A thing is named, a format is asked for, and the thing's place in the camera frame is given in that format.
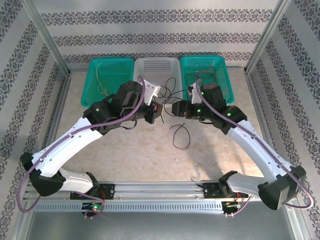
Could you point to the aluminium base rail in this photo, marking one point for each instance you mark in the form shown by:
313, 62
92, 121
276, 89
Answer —
160, 187

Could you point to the teal perforated plastic basket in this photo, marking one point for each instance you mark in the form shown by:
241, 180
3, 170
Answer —
117, 70
207, 62

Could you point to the grey metal sheet panel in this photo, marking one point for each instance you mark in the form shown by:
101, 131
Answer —
160, 227

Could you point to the white perforated plastic basket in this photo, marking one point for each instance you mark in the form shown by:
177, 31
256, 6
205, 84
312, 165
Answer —
155, 67

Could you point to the small controller circuit board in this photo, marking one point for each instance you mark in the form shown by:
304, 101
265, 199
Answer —
230, 203
93, 207

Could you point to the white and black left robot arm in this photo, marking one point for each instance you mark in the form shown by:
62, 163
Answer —
62, 147

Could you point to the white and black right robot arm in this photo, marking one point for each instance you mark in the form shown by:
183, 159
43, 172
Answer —
255, 147

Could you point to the aluminium side frame rail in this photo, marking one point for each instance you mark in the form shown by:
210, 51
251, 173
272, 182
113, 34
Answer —
60, 105
254, 97

